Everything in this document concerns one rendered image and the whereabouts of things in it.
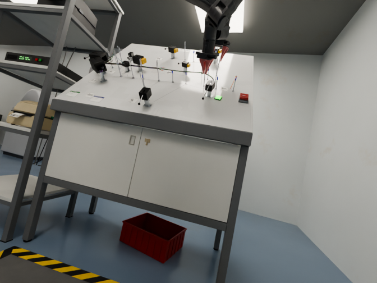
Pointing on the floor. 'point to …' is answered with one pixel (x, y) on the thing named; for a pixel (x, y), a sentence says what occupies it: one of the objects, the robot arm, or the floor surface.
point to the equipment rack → (45, 12)
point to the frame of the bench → (42, 180)
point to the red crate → (153, 236)
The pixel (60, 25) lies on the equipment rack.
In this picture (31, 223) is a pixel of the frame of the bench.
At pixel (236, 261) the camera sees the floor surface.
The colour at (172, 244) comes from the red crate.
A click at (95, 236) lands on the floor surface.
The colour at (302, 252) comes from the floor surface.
